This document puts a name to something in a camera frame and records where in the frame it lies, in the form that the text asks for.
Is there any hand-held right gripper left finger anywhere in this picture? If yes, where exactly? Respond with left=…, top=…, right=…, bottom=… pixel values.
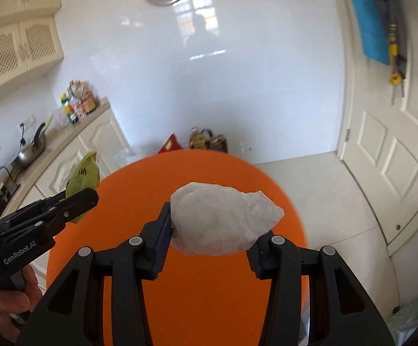
left=14, top=202, right=175, bottom=346

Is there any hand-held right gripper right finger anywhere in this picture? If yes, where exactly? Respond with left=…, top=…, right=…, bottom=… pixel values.
left=247, top=234, right=397, bottom=346

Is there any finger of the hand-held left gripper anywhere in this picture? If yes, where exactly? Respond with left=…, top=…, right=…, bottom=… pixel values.
left=0, top=188, right=99, bottom=240
left=0, top=192, right=69, bottom=224

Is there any yellow green packet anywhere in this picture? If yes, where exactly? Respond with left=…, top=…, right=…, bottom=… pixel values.
left=65, top=151, right=101, bottom=224

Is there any clear plastic bag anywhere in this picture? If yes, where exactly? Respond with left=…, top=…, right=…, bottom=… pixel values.
left=169, top=182, right=285, bottom=258

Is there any person's left hand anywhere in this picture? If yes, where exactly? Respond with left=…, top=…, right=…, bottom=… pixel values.
left=0, top=267, right=44, bottom=343

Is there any black induction cooktop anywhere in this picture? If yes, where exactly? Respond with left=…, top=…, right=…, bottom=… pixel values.
left=0, top=182, right=21, bottom=220

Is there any steel wok with lid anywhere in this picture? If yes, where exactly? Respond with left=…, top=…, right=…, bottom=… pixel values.
left=12, top=123, right=48, bottom=169

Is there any cream base cabinet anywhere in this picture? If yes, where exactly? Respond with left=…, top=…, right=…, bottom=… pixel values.
left=21, top=106, right=130, bottom=285

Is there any beige stone countertop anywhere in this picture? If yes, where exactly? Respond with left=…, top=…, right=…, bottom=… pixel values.
left=0, top=97, right=111, bottom=202

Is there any orange round table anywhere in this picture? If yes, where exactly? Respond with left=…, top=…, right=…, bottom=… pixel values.
left=46, top=149, right=308, bottom=346

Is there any translucent plastic container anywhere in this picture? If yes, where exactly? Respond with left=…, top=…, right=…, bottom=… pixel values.
left=51, top=107, right=70, bottom=127

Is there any red snack bag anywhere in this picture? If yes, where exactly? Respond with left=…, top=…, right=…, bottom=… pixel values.
left=158, top=133, right=182, bottom=154

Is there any amber oil bottle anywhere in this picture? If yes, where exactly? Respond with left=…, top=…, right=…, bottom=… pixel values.
left=83, top=88, right=98, bottom=113

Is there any yellow cooking oil jug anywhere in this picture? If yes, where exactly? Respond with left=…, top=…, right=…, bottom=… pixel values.
left=189, top=127, right=213, bottom=150

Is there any dark bag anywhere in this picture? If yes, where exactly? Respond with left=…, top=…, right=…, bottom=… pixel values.
left=209, top=134, right=228, bottom=153

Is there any cream lattice door cabinet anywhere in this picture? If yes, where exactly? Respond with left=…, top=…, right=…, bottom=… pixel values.
left=0, top=16, right=65, bottom=116

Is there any white panel door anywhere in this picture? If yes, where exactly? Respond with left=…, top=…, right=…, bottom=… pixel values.
left=331, top=0, right=418, bottom=256

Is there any pale green metal rack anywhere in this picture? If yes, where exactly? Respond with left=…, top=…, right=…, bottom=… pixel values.
left=389, top=294, right=418, bottom=346

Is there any blue apron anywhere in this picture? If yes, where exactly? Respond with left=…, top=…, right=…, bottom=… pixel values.
left=346, top=0, right=391, bottom=66

